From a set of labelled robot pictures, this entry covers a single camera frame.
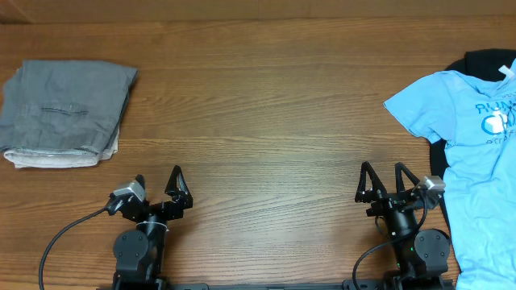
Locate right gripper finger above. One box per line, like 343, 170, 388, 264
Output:
355, 161, 387, 201
394, 162, 420, 193

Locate grey shorts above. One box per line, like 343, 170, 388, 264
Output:
1, 60, 137, 154

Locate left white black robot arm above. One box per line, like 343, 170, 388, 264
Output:
106, 165, 193, 290

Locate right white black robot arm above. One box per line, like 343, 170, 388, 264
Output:
349, 161, 454, 290

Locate light blue printed t-shirt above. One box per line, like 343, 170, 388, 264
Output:
384, 65, 515, 289

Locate folded beige shorts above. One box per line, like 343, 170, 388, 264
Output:
3, 128, 119, 168

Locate black garment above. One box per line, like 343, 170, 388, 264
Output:
429, 48, 515, 178

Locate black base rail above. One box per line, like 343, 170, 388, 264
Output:
97, 280, 455, 290

